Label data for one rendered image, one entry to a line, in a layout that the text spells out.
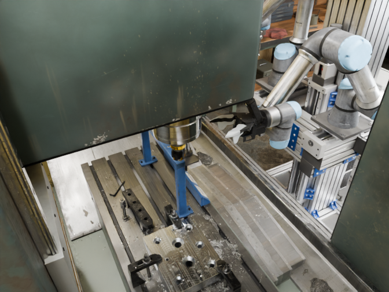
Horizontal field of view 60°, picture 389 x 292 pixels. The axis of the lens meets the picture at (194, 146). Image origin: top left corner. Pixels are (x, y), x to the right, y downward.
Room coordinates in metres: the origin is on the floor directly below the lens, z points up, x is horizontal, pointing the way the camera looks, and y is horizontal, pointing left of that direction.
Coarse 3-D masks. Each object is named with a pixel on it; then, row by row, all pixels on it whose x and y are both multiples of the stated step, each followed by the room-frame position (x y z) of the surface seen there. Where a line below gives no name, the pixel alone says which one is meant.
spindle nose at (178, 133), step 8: (184, 120) 0.82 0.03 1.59; (192, 120) 0.83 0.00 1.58; (200, 120) 0.87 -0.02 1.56; (160, 128) 0.83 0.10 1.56; (168, 128) 0.82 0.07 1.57; (176, 128) 0.82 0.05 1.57; (184, 128) 0.82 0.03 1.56; (192, 128) 0.83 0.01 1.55; (200, 128) 0.87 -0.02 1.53; (160, 136) 0.83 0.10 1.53; (168, 136) 0.82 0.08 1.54; (176, 136) 0.82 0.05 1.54; (184, 136) 0.82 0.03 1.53; (192, 136) 0.83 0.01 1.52; (176, 144) 0.82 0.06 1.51
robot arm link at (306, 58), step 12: (312, 36) 1.30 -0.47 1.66; (300, 48) 1.30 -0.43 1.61; (312, 48) 1.27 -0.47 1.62; (300, 60) 1.27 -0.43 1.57; (312, 60) 1.26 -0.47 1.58; (288, 72) 1.26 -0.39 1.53; (300, 72) 1.24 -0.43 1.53; (288, 84) 1.23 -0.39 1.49; (276, 96) 1.22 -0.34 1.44; (288, 96) 1.22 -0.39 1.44
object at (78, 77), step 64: (0, 0) 0.61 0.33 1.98; (64, 0) 0.66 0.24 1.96; (128, 0) 0.72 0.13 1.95; (192, 0) 0.78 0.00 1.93; (256, 0) 0.86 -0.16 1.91; (0, 64) 0.60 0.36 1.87; (64, 64) 0.65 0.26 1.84; (128, 64) 0.71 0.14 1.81; (192, 64) 0.78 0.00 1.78; (256, 64) 0.88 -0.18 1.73; (64, 128) 0.63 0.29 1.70; (128, 128) 0.70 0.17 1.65
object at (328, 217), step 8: (280, 168) 2.15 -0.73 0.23; (288, 168) 2.16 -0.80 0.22; (272, 176) 2.05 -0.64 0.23; (280, 176) 2.07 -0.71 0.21; (288, 176) 2.07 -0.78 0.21; (352, 176) 2.03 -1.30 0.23; (280, 184) 1.95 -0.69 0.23; (344, 192) 1.87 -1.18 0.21; (336, 200) 1.76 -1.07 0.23; (328, 208) 1.69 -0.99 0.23; (320, 216) 1.62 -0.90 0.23; (328, 216) 1.62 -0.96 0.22; (336, 216) 1.63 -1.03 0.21; (328, 224) 1.56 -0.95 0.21
